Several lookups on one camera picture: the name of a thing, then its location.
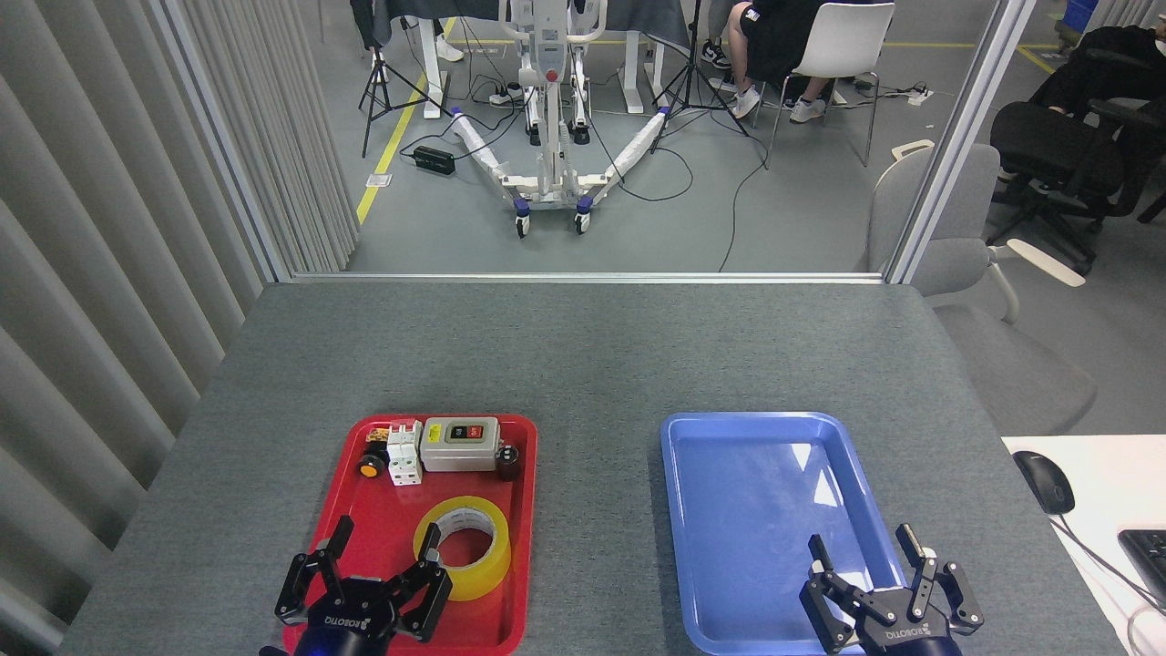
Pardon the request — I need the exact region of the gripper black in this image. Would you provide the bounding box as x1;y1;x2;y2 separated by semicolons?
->
276;516;454;656
799;524;985;656

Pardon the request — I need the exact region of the yellow tape roll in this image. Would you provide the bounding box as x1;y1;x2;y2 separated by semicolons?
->
413;497;513;602

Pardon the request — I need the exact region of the red plastic tray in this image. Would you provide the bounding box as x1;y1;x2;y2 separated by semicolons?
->
283;414;538;656

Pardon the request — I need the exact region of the orange push button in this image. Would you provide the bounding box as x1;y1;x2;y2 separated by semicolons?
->
357;428;391;480

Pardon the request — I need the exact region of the white circuit breaker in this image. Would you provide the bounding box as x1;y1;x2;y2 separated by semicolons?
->
386;420;424;487

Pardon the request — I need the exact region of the blue plastic tray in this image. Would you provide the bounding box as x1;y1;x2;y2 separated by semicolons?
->
660;411;923;656

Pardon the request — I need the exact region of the black computer mouse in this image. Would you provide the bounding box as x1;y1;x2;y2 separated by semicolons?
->
1013;450;1076;516

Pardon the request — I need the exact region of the white desk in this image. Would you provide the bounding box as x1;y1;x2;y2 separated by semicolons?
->
1002;435;1166;656

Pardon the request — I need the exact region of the black keyboard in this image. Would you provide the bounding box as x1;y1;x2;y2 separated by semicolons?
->
1118;528;1166;607

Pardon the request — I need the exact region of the grey office chair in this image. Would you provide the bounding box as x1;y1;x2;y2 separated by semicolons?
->
856;141;1099;436

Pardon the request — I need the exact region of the black office chair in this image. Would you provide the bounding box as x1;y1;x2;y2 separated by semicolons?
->
988;46;1166;274

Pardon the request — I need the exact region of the white wheeled stand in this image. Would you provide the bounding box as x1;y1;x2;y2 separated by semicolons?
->
450;0;672;240

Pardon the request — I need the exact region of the black tripod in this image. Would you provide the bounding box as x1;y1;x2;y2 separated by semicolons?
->
358;0;454;159
650;0;751;154

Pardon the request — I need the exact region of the white plastic chair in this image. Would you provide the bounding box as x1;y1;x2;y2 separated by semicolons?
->
765;2;896;169

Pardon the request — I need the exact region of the person in black office chair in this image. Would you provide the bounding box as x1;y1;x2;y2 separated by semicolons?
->
1029;26;1166;115

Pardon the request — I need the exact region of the person on white chair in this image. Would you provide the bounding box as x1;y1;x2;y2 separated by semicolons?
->
701;0;862;124

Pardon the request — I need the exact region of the desk with dark cloth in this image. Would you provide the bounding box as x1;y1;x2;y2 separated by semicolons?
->
351;0;693;119

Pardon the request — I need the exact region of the grey push button switch box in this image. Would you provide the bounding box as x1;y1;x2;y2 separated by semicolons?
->
420;417;501;473

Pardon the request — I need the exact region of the black mouse cable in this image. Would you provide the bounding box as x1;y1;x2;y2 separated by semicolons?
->
1057;512;1166;611

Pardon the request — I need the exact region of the silver horizontal rail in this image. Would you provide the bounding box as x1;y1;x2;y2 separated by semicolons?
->
291;271;886;285

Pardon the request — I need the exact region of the silver post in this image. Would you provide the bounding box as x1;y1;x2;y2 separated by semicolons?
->
150;0;297;283
884;0;1039;285

